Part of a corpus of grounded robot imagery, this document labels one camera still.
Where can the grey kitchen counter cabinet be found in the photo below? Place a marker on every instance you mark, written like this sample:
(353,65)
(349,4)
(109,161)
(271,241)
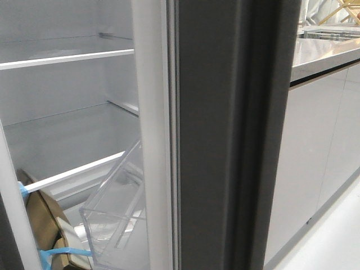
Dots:
(319,155)

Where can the wooden folding rack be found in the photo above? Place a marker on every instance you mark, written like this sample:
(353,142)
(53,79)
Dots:
(341,5)

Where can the white fridge interior cabinet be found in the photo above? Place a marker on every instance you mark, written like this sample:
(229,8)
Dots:
(37,91)

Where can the clear plastic door bin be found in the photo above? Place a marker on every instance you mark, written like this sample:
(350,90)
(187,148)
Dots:
(114,216)

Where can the glass fridge shelf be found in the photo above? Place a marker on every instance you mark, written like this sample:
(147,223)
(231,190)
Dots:
(66,144)
(28,53)

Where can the lower glass fridge shelf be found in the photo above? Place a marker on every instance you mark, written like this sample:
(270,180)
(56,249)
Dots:
(66,144)

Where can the blue tape strip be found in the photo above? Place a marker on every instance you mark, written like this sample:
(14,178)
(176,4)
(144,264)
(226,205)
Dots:
(44,255)

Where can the brown cardboard packing piece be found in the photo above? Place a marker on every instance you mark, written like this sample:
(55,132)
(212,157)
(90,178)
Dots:
(50,226)

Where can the upper glass fridge shelf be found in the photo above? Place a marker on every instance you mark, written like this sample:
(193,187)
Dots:
(28,53)

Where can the dark grey fridge door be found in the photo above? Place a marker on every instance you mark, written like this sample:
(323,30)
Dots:
(213,80)

